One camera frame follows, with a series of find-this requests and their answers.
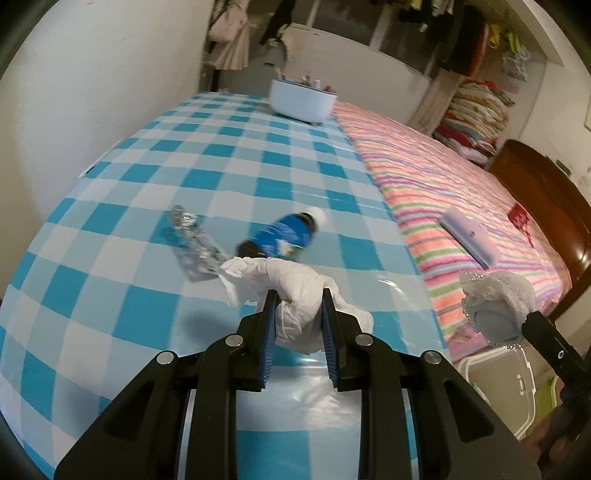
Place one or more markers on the pink striped blanket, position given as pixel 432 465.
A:
pixel 438 184

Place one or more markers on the white plastic basin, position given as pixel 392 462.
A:
pixel 300 105

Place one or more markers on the hanging black garment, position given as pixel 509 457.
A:
pixel 277 18

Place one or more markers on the light blue lace sock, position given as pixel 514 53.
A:
pixel 494 318

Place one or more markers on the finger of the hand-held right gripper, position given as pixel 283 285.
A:
pixel 551 341

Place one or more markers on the bunch of clothes pegs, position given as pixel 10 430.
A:
pixel 309 84

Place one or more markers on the white plastic bin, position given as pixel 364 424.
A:
pixel 498 392

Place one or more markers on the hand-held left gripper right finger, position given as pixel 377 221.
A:
pixel 329 341

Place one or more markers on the row of hanging clothes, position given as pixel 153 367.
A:
pixel 443 32

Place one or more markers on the white tissue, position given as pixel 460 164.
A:
pixel 295 286

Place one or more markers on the blue checked tablecloth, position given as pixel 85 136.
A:
pixel 138 184

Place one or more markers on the green plastic container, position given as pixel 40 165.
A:
pixel 549 394

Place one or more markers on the brown wooden headboard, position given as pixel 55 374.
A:
pixel 545 194

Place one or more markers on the beige tied curtain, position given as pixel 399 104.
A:
pixel 231 41

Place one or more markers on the dark medicine bottle blue label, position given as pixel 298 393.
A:
pixel 281 233

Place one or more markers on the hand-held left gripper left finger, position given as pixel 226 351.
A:
pixel 268 341

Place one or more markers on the stack of folded blankets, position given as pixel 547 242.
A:
pixel 475 115

